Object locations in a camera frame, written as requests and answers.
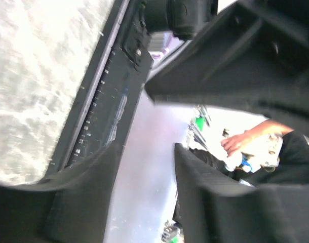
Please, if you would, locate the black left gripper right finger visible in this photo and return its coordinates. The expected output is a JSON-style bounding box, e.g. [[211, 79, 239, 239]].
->
[[174, 143, 309, 243]]

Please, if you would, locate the person in black shirt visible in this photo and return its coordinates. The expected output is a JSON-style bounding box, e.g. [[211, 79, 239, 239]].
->
[[189, 118, 309, 188]]

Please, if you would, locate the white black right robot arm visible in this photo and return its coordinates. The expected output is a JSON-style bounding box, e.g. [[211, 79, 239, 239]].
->
[[144, 1, 309, 137]]

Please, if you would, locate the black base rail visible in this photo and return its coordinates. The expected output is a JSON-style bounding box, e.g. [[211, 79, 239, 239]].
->
[[46, 1, 152, 176]]

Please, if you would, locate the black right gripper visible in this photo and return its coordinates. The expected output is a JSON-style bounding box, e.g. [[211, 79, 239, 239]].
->
[[145, 1, 309, 137]]

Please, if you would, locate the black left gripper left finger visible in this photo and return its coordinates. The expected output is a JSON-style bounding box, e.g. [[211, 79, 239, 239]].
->
[[0, 143, 122, 242]]

